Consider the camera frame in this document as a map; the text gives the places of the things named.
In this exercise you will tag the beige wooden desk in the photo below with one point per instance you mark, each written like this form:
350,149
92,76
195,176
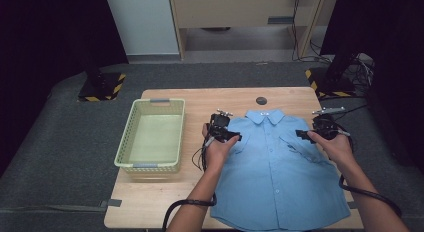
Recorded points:
233,10

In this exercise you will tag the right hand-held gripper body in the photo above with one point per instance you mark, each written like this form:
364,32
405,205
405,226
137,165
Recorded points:
326,125

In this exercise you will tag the dark curtain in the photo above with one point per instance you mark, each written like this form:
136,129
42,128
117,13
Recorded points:
50,42
393,42

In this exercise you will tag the light blue shirt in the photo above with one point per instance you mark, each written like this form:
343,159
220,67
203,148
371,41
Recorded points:
280,178

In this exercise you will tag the green plastic basket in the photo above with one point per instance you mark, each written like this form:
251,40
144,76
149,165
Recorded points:
133,135

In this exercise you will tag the white panel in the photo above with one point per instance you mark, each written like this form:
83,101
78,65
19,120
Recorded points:
143,22

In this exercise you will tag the person's left hand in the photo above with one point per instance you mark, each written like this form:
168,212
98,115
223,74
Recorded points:
216,155

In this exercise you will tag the black stand with striped base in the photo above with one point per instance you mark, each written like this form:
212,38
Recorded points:
330,83
100,88

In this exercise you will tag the grey tape strip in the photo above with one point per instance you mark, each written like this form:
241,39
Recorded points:
111,203

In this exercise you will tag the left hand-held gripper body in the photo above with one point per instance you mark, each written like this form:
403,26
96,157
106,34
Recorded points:
218,125

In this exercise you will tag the black round table grommet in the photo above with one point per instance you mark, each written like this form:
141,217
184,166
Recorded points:
261,100

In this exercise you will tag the person's right hand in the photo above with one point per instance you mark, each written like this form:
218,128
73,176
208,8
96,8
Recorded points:
338,150

